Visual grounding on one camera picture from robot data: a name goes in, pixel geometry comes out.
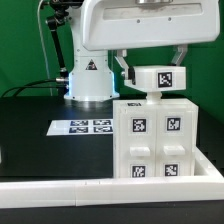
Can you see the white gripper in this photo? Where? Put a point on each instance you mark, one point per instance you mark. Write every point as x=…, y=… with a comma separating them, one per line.
x=127, y=24

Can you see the white cabinet top block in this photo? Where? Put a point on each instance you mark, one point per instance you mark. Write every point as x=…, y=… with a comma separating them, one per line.
x=153, y=80

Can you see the white cabinet door with tag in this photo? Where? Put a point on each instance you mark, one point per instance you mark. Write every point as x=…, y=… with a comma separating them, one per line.
x=175, y=141

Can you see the white cabinet body box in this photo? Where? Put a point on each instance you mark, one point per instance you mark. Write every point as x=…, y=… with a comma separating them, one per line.
x=121, y=111

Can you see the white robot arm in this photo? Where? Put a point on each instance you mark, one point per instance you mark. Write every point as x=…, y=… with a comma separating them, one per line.
x=91, y=79

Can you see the white base tag plate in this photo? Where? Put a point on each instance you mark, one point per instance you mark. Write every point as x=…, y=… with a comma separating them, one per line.
x=80, y=127

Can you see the white L-shaped obstacle fence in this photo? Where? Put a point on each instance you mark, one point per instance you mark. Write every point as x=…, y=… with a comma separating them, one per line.
x=206, y=184

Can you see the black camera stand pole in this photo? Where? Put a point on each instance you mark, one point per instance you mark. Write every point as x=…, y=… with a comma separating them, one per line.
x=53, y=22

